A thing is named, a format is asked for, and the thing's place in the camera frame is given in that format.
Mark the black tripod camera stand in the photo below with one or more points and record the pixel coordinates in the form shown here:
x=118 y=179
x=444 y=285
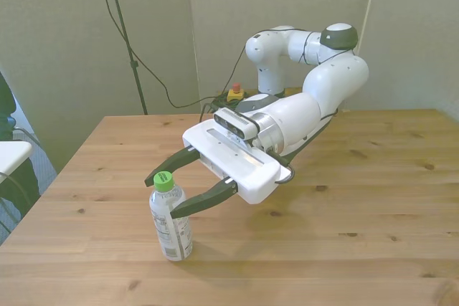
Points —
x=123 y=30

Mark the water bottle with green cap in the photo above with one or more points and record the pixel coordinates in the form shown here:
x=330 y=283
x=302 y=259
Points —
x=172 y=238

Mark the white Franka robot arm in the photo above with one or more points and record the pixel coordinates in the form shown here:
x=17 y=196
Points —
x=333 y=80

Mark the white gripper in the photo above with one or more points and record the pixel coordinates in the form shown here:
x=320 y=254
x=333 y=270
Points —
x=233 y=162

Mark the white side table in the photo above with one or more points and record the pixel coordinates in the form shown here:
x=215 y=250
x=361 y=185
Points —
x=10 y=155

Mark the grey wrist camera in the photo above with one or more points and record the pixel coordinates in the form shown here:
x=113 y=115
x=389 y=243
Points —
x=233 y=123

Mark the yellow emergency stop button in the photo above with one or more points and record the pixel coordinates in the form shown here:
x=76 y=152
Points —
x=235 y=95

